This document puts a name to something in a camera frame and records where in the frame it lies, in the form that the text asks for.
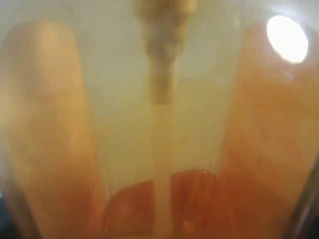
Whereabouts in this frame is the orange pump soap bottle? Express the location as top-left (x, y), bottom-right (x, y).
top-left (0, 0), bottom-right (319, 239)

